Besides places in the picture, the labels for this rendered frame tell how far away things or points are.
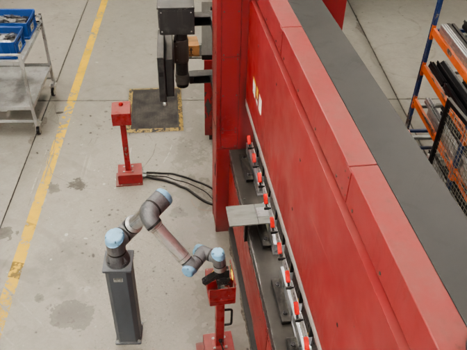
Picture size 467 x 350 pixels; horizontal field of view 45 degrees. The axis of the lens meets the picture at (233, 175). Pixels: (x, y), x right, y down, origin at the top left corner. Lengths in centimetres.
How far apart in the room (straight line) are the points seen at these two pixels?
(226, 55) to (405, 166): 215
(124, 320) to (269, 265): 112
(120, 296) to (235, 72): 167
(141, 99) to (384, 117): 466
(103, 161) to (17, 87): 135
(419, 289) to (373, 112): 84
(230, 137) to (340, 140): 229
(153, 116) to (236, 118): 224
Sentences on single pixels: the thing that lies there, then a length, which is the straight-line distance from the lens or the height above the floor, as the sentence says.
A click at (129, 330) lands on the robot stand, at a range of 407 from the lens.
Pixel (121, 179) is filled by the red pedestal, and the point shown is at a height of 8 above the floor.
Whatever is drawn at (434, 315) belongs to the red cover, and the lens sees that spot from 153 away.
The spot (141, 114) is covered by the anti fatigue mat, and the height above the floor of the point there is 1.
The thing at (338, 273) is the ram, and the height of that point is 183.
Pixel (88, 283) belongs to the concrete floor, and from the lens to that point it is 458.
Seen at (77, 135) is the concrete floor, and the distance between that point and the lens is 611.
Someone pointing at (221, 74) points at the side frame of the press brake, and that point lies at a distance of 393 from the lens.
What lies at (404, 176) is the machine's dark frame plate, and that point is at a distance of 190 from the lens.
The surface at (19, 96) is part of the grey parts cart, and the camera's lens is 628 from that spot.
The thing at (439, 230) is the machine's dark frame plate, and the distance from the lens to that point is 175.
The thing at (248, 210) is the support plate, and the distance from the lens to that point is 359.
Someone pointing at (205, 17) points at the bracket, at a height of 170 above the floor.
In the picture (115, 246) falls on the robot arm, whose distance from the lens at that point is 347.
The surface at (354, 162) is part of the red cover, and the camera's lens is 191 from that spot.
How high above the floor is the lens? 345
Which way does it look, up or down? 39 degrees down
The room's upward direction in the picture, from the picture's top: 2 degrees clockwise
